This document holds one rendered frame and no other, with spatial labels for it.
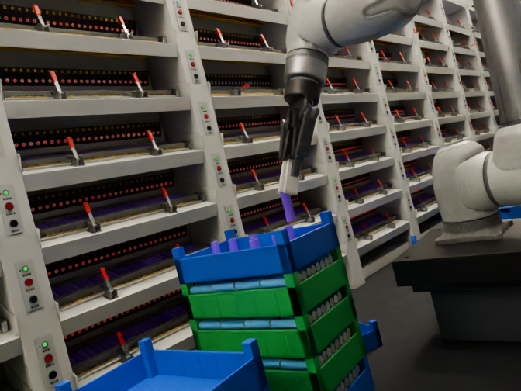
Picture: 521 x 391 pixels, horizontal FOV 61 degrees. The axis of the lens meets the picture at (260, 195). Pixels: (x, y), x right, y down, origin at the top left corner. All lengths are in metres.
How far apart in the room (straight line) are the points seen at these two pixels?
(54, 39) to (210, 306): 0.87
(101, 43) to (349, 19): 0.84
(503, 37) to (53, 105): 1.18
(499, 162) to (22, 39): 1.29
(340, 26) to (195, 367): 0.70
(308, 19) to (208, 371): 0.71
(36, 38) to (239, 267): 0.87
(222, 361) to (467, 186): 0.83
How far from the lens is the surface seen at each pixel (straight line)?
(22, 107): 1.33
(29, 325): 1.25
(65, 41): 1.45
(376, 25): 0.89
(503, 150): 1.30
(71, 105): 1.38
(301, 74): 0.94
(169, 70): 1.70
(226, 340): 0.97
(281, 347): 0.89
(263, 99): 1.89
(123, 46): 1.54
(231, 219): 1.60
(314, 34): 0.95
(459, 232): 1.40
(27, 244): 1.25
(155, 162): 1.46
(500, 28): 1.33
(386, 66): 2.94
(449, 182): 1.37
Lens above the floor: 0.56
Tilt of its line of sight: 1 degrees down
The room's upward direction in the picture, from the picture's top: 14 degrees counter-clockwise
